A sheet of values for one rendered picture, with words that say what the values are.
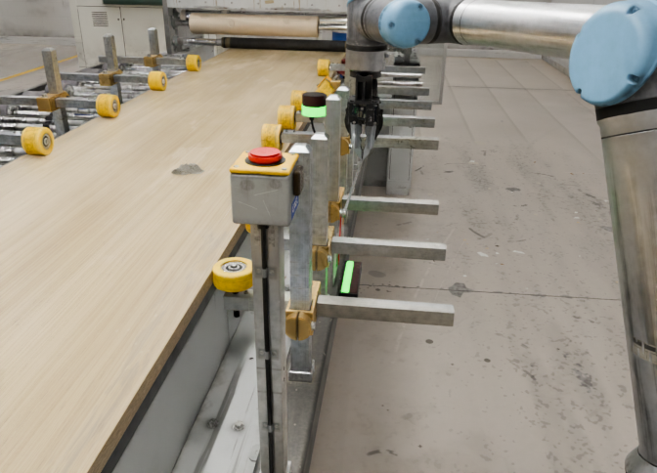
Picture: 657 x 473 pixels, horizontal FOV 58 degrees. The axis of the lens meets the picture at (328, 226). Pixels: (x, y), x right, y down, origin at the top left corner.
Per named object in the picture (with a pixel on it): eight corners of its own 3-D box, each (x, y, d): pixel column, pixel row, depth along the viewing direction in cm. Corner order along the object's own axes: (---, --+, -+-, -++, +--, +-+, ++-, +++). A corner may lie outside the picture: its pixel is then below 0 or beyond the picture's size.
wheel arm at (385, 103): (430, 108, 221) (431, 99, 220) (431, 110, 218) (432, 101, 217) (298, 103, 226) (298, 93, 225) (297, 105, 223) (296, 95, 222)
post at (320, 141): (326, 326, 142) (329, 131, 122) (325, 334, 139) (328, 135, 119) (312, 324, 143) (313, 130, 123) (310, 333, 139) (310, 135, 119)
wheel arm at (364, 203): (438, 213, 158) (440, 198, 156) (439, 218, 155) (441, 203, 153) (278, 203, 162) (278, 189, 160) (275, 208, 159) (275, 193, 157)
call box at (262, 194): (299, 210, 76) (299, 151, 73) (289, 233, 70) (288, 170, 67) (245, 207, 77) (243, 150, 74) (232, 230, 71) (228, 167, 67)
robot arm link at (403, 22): (443, -2, 115) (409, -6, 125) (391, -1, 110) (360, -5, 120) (438, 48, 119) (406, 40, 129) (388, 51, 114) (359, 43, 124)
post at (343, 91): (345, 237, 187) (350, 85, 168) (344, 242, 184) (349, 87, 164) (334, 237, 188) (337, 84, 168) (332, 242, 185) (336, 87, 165)
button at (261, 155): (284, 160, 72) (284, 147, 71) (279, 171, 68) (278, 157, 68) (252, 158, 72) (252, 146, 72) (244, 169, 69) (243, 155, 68)
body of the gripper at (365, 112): (345, 127, 134) (346, 73, 129) (348, 118, 142) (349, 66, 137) (378, 129, 133) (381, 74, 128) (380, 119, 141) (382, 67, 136)
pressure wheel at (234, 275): (241, 300, 121) (240, 250, 117) (265, 317, 116) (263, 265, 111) (208, 314, 117) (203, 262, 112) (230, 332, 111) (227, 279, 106)
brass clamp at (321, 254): (336, 244, 141) (336, 226, 139) (329, 272, 129) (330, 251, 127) (311, 243, 142) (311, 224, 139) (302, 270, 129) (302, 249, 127)
